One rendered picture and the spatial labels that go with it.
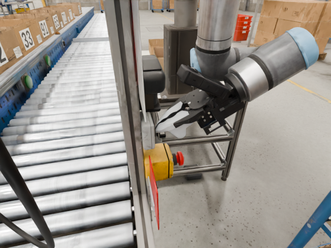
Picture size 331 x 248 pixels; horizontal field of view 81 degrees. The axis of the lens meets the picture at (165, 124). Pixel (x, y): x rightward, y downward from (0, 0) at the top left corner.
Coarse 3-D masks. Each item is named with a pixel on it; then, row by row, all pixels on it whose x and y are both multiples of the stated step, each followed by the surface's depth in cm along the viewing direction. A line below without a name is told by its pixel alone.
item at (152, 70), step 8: (144, 56) 45; (152, 56) 45; (144, 64) 41; (152, 64) 42; (160, 64) 44; (136, 72) 40; (144, 72) 40; (152, 72) 40; (160, 72) 40; (144, 80) 39; (152, 80) 40; (160, 80) 40; (144, 88) 40; (152, 88) 41; (160, 88) 41
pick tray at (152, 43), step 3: (150, 39) 178; (153, 39) 179; (156, 39) 179; (159, 39) 179; (162, 39) 180; (150, 42) 180; (153, 42) 180; (156, 42) 180; (159, 42) 181; (162, 42) 181; (150, 45) 157; (153, 45) 181; (156, 45) 182; (159, 45) 182; (162, 45) 183; (150, 48) 157; (153, 48) 156; (150, 51) 160; (153, 51) 158; (150, 54) 163; (153, 54) 159
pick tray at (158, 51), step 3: (156, 48) 153; (159, 48) 153; (162, 48) 153; (156, 51) 154; (159, 51) 154; (162, 51) 155; (156, 54) 155; (159, 54) 156; (162, 54) 156; (159, 57) 130; (162, 57) 130; (159, 60) 131; (162, 60) 131; (162, 63) 132; (162, 66) 133
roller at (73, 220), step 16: (96, 208) 51; (112, 208) 51; (128, 208) 51; (0, 224) 48; (16, 224) 47; (32, 224) 47; (48, 224) 47; (64, 224) 48; (80, 224) 48; (96, 224) 49; (0, 240) 45; (16, 240) 46
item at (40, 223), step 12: (0, 144) 8; (0, 156) 8; (0, 168) 8; (12, 168) 9; (12, 180) 9; (24, 192) 10; (24, 204) 11; (36, 204) 12; (0, 216) 24; (36, 216) 12; (12, 228) 24; (48, 228) 15; (36, 240) 23; (48, 240) 16
